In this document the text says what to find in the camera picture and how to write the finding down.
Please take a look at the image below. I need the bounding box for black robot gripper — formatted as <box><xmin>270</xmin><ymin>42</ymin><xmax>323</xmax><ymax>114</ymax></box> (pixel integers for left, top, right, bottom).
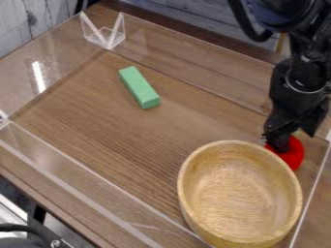
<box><xmin>264</xmin><ymin>100</ymin><xmax>330</xmax><ymax>153</ymax></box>

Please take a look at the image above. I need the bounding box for red toy strawberry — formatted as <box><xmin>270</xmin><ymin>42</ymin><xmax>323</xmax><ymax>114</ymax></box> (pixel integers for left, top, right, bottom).
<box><xmin>264</xmin><ymin>136</ymin><xmax>306</xmax><ymax>171</ymax></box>

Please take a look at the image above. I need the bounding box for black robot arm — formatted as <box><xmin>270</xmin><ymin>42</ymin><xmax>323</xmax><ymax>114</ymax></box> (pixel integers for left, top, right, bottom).
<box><xmin>227</xmin><ymin>0</ymin><xmax>331</xmax><ymax>153</ymax></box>

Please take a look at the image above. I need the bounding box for round wooden bowl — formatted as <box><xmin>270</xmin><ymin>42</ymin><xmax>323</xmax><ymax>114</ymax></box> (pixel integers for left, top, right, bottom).
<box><xmin>178</xmin><ymin>140</ymin><xmax>303</xmax><ymax>248</ymax></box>

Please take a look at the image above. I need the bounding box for green rectangular block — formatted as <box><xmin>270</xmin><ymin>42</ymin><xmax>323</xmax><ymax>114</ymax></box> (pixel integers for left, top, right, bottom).
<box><xmin>119</xmin><ymin>66</ymin><xmax>160</xmax><ymax>109</ymax></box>

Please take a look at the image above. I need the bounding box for gold metal chair frame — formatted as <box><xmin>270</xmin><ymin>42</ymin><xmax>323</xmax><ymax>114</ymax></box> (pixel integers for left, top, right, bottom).
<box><xmin>275</xmin><ymin>33</ymin><xmax>291</xmax><ymax>55</ymax></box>

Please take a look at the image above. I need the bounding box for clear acrylic tray enclosure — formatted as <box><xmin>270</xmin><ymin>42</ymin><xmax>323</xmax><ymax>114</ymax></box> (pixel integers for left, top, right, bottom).
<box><xmin>0</xmin><ymin>12</ymin><xmax>331</xmax><ymax>248</ymax></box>

